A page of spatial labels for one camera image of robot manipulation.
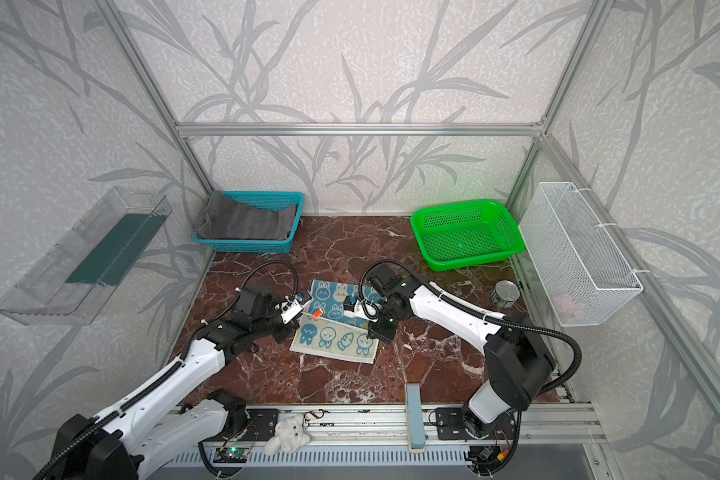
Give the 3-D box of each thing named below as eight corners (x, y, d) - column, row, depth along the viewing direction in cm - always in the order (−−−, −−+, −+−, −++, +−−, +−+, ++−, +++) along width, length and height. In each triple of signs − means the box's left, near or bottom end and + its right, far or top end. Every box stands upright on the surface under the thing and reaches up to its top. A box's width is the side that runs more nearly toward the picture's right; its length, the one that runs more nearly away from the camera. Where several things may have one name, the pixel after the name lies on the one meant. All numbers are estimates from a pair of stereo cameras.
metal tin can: (493, 309, 97) (499, 300, 92) (488, 290, 101) (494, 280, 96) (514, 309, 97) (522, 300, 92) (508, 290, 101) (515, 280, 96)
